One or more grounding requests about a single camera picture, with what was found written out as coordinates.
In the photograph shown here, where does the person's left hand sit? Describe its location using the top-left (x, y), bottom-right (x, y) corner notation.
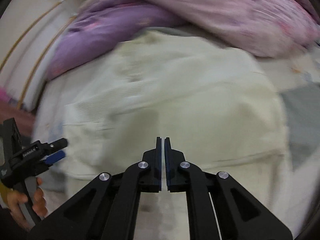
top-left (6, 177), bottom-right (49, 231)

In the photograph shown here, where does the grey hoodie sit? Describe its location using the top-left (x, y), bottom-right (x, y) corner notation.
top-left (132, 29), bottom-right (319, 174)

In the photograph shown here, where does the pink hanging cloth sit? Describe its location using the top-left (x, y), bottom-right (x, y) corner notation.
top-left (1, 87), bottom-right (35, 137)

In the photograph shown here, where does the purple floral quilt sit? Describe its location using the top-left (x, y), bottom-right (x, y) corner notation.
top-left (47, 0), bottom-right (319, 80)

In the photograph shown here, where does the wooden clothes rail rack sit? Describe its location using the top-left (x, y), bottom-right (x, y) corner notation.
top-left (1, 0), bottom-right (77, 111)

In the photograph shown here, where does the white button jacket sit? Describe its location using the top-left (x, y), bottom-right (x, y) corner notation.
top-left (60, 28), bottom-right (291, 240)

